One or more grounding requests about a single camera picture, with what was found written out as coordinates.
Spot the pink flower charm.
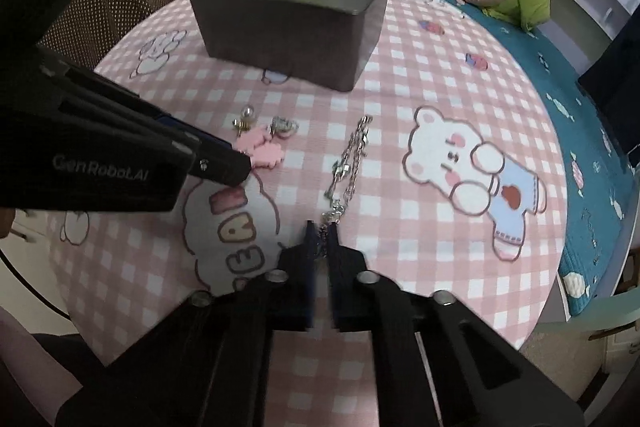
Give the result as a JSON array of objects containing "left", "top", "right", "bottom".
[{"left": 234, "top": 129, "right": 284, "bottom": 171}]

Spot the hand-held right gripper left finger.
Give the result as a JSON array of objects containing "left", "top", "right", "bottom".
[{"left": 55, "top": 221, "right": 318, "bottom": 427}]

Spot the brown dotted cloth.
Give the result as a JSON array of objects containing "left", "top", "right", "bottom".
[{"left": 39, "top": 0, "right": 188, "bottom": 70}]

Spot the black coat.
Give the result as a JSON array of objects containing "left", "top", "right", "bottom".
[{"left": 577, "top": 7, "right": 640, "bottom": 158}]

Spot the light teal bunk bed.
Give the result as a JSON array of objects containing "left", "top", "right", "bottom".
[{"left": 314, "top": 0, "right": 640, "bottom": 348}]

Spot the silver chain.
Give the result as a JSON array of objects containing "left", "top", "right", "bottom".
[{"left": 320, "top": 116, "right": 373, "bottom": 258}]

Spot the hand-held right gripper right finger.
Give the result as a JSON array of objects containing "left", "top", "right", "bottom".
[{"left": 327, "top": 224, "right": 586, "bottom": 427}]

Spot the silver ornament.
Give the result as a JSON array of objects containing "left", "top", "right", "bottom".
[{"left": 270, "top": 116, "right": 300, "bottom": 140}]

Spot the pearl earring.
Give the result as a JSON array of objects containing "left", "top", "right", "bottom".
[{"left": 232, "top": 105, "right": 256, "bottom": 130}]

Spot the round table pink checked tablecloth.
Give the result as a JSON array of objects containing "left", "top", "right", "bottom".
[{"left": 45, "top": 0, "right": 569, "bottom": 427}]

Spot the grey metal box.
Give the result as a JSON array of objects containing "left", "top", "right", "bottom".
[{"left": 188, "top": 0, "right": 392, "bottom": 92}]

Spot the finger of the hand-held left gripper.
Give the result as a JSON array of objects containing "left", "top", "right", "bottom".
[
  {"left": 170, "top": 142, "right": 252, "bottom": 186},
  {"left": 37, "top": 47, "right": 237, "bottom": 154}
]

